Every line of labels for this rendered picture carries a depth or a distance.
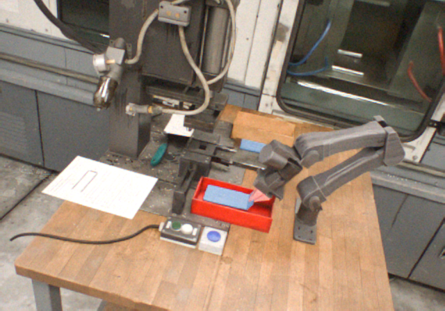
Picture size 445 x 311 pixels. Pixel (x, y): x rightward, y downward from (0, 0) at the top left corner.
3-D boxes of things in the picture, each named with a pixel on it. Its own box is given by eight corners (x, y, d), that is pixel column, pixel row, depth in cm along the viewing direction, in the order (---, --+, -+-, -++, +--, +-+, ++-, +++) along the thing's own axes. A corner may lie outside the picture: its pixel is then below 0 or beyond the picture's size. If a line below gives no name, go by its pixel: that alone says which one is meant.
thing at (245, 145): (278, 157, 155) (280, 151, 154) (239, 148, 156) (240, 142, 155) (279, 147, 161) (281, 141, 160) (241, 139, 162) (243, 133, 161)
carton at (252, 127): (289, 154, 164) (294, 138, 159) (229, 140, 166) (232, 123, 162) (291, 138, 174) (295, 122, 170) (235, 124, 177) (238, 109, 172)
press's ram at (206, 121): (215, 142, 129) (229, 53, 112) (137, 123, 131) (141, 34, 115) (226, 116, 143) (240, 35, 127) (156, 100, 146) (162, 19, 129)
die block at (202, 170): (205, 183, 139) (208, 165, 135) (177, 176, 140) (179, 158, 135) (217, 152, 155) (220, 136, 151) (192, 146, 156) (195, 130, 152)
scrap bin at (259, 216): (268, 233, 123) (272, 219, 120) (190, 213, 125) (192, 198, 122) (272, 208, 133) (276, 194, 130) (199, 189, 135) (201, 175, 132)
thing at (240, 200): (251, 211, 123) (253, 204, 122) (202, 199, 125) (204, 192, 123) (254, 196, 129) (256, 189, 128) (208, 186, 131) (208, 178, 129)
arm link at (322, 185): (300, 199, 120) (399, 142, 114) (293, 185, 125) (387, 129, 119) (308, 211, 123) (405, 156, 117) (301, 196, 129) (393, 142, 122)
